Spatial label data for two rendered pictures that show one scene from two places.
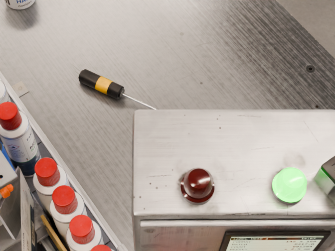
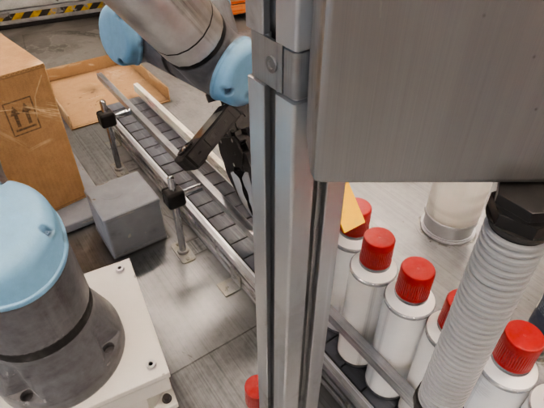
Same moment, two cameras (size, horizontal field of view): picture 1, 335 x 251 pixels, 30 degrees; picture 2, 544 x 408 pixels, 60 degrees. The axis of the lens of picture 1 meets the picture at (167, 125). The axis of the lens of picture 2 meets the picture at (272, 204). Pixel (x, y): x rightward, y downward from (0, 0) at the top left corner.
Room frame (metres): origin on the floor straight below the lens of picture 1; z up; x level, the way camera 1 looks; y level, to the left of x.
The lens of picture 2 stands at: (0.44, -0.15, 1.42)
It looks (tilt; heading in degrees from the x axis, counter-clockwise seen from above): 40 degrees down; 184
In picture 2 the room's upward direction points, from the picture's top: straight up
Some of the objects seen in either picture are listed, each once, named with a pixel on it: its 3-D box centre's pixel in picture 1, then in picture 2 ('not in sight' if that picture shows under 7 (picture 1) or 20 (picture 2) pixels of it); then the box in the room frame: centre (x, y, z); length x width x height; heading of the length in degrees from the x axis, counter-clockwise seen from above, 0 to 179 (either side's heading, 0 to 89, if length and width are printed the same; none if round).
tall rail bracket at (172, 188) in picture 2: not in sight; (189, 211); (-0.14, -0.32, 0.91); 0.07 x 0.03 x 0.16; 129
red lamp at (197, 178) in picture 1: (198, 183); not in sight; (0.18, -0.03, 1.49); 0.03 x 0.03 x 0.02
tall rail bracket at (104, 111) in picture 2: not in sight; (121, 133); (-0.38, -0.51, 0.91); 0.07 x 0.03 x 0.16; 129
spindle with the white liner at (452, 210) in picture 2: not in sight; (470, 153); (-0.17, 0.11, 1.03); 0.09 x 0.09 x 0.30
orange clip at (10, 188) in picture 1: (4, 186); not in sight; (0.33, 0.23, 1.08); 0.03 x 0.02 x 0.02; 39
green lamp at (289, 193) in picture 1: (290, 183); not in sight; (0.18, -0.10, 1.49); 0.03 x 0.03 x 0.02
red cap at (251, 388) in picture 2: not in sight; (257, 392); (0.13, -0.19, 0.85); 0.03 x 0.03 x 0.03
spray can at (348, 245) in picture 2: not in sight; (347, 268); (0.03, -0.08, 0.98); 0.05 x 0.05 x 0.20
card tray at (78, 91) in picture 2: not in sight; (101, 86); (-0.71, -0.68, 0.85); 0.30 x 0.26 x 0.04; 39
